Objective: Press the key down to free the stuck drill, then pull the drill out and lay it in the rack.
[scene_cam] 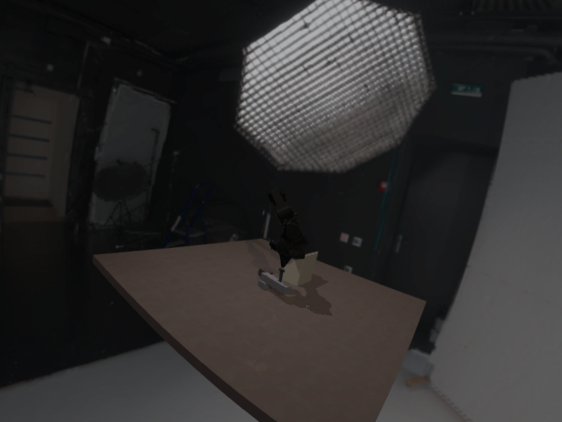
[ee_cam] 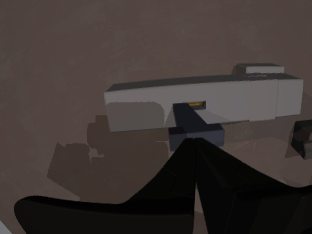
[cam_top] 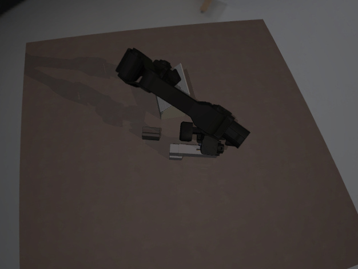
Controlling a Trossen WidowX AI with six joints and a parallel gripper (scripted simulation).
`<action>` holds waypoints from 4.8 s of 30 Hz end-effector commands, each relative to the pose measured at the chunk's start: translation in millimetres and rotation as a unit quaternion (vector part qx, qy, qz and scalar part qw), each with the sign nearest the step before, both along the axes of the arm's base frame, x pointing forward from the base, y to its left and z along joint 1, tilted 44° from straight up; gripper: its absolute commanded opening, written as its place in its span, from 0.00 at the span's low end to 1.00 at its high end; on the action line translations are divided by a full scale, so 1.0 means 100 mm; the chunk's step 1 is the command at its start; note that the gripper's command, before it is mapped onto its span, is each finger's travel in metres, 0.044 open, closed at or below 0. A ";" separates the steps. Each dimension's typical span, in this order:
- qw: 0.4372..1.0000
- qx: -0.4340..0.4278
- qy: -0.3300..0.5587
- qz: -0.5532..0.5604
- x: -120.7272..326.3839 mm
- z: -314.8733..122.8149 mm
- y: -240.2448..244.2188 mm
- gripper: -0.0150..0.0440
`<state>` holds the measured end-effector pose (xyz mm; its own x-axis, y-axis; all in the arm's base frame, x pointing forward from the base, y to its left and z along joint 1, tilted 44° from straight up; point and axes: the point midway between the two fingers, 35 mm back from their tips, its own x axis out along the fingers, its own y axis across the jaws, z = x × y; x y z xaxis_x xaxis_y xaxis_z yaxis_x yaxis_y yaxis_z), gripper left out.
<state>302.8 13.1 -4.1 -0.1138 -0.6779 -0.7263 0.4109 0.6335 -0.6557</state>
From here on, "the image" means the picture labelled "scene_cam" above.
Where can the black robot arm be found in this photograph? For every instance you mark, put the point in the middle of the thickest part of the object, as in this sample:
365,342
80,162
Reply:
285,214

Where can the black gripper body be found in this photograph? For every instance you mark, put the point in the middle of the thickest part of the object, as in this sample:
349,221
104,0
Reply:
294,254

